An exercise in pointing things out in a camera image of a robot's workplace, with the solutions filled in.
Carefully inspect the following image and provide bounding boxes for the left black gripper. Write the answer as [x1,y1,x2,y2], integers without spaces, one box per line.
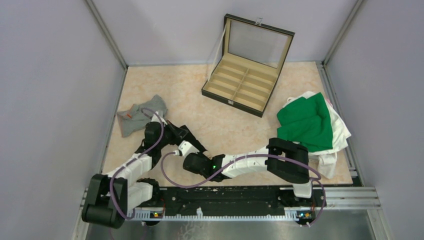
[156,119,188,149]

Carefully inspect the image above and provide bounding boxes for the black underwear with beige waistband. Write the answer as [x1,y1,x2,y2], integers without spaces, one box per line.
[179,125,213,160]

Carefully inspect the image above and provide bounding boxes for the black leather compartment box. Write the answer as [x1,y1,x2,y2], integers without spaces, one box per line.
[201,13,295,118]

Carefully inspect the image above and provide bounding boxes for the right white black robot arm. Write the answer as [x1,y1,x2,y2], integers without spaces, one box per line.
[178,137,314,206]

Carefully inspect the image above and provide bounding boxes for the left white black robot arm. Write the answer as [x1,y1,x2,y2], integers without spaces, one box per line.
[81,121,190,229]

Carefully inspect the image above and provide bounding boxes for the grey striped underwear orange trim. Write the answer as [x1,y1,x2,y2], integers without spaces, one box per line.
[116,94,168,138]

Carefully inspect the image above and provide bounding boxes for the green cloth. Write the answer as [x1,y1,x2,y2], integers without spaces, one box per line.
[276,93,333,153]

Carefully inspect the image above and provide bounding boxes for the white cloth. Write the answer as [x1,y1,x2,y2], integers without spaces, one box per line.
[283,91,352,179]

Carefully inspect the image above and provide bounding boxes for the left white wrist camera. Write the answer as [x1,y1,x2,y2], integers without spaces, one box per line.
[150,111,167,126]

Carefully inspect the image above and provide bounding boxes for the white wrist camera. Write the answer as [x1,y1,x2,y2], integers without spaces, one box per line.
[173,140,200,158]
[150,111,167,126]

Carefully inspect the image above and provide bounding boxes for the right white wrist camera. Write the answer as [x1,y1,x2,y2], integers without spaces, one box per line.
[173,140,200,158]

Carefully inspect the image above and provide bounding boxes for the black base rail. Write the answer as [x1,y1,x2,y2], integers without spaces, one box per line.
[139,185,324,217]

